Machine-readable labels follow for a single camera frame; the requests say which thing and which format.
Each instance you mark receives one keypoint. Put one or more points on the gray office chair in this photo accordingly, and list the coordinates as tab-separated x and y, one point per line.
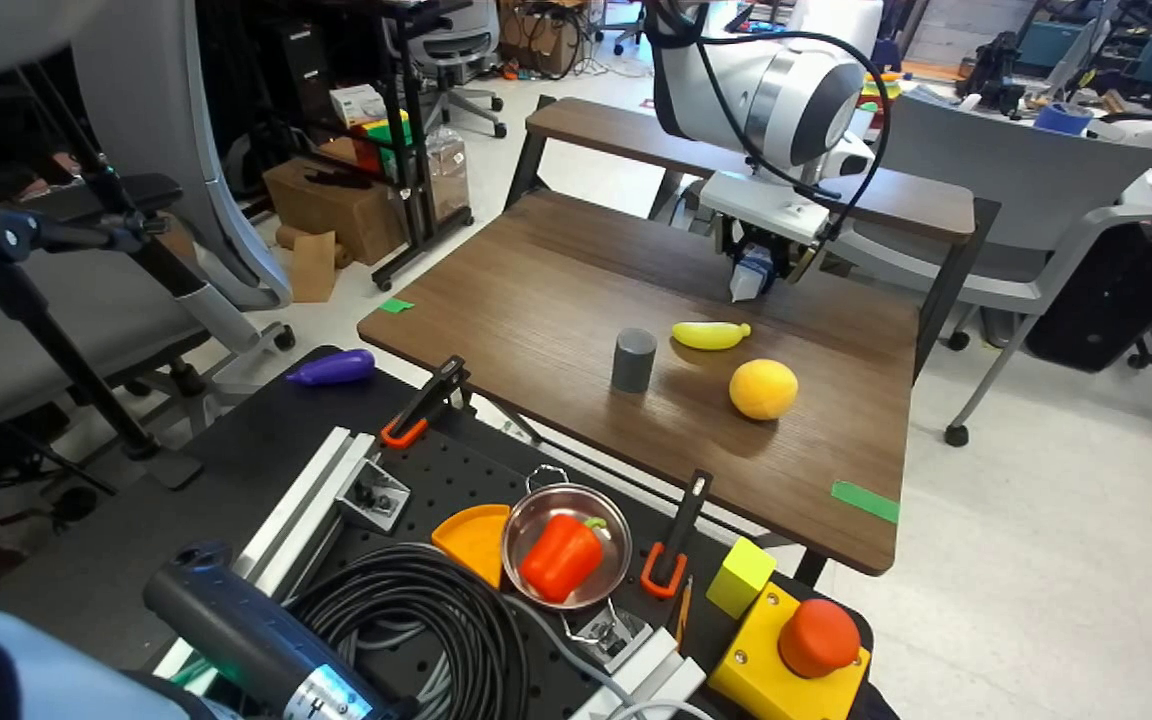
1042	187

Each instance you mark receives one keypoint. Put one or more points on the long green tape strip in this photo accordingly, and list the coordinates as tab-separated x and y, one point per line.
867	501

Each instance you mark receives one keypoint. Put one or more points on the long aluminum rail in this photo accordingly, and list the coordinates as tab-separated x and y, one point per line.
300	515

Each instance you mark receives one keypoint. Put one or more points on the yellow lemon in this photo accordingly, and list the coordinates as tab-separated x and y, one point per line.
760	390

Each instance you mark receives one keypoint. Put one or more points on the short aluminum rail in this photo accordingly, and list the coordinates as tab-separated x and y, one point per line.
630	663

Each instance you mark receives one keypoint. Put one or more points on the short green tape piece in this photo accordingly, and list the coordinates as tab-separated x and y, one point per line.
398	306

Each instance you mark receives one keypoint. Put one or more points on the gray wrist camera mount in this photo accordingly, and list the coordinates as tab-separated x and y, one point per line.
765	203

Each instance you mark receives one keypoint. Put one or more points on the white blue milk box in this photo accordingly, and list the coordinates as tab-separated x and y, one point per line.
749	278

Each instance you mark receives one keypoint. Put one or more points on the orange toy slice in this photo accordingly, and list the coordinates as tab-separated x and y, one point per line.
472	542

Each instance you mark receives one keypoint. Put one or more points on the small cardboard box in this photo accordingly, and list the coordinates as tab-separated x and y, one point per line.
309	261

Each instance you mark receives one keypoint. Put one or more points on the black perforated board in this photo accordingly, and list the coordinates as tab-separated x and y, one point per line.
471	467

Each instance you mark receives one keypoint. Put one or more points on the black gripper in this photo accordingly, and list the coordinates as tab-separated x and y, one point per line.
788	261

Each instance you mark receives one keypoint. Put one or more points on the purple toy eggplant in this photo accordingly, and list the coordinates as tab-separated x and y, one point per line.
332	370

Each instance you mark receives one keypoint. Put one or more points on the orange black clamp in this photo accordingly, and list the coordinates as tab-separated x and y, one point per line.
426	407
673	547

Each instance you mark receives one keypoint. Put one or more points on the lime green block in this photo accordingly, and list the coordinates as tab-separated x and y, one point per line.
741	578

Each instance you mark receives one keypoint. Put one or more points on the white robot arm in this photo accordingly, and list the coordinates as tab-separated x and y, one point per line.
749	66

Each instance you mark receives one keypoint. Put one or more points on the black mesh office chair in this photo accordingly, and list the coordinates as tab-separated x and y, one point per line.
460	53

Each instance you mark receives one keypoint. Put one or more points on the red orange toy pepper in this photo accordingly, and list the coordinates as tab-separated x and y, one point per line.
562	558

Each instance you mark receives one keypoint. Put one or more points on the blue black handheld tool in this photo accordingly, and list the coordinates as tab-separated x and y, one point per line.
258	641

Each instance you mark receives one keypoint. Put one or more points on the yellow button box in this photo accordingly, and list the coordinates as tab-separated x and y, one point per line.
769	675

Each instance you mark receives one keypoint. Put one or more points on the yellow toy banana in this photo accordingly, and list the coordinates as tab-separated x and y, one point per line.
711	336

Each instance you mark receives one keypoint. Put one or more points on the wooden brown table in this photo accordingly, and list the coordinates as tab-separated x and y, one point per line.
537	306

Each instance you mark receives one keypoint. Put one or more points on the large cardboard box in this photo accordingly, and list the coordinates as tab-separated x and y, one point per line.
338	207

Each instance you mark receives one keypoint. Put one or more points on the wooden side bench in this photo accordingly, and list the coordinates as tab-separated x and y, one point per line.
601	135

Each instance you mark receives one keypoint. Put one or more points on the gray cylinder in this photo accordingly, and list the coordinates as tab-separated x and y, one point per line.
633	363

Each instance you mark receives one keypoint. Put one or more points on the red round button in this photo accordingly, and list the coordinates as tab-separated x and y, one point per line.
817	636

